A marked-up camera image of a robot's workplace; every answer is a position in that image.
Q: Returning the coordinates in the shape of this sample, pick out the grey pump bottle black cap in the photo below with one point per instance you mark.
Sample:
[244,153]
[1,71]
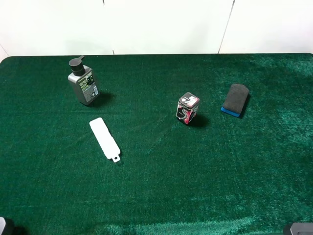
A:
[82,81]

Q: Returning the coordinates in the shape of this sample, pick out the black red gum container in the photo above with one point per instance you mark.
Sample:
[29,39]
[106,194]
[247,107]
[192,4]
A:
[187,107]

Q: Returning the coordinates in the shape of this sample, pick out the white flat plastic case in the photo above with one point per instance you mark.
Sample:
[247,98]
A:
[105,139]

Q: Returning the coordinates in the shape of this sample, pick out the black blue board eraser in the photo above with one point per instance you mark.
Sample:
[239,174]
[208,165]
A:
[235,100]

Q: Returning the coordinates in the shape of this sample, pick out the green velvet table cloth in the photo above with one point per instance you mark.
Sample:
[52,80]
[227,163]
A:
[218,175]

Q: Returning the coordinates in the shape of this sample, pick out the grey device bottom right corner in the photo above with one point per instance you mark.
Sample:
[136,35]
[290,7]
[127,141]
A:
[298,229]

